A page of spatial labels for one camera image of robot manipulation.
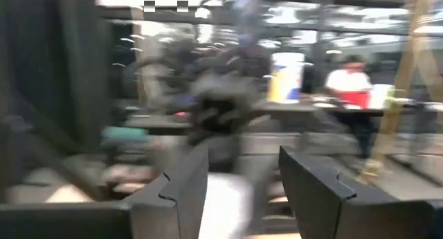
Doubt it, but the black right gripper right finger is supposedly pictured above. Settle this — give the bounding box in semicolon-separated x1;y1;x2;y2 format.
278;145;437;239

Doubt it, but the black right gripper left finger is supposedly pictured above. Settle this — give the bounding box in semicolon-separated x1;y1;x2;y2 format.
127;141;210;239

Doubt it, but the person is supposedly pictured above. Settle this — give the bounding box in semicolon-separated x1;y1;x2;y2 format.
324;53;374;159

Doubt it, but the white yellow blue canister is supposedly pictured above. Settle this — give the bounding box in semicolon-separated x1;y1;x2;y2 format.
268;51;306;105

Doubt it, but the black upright rig frame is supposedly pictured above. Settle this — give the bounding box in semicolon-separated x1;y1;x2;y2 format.
0;0;112;202

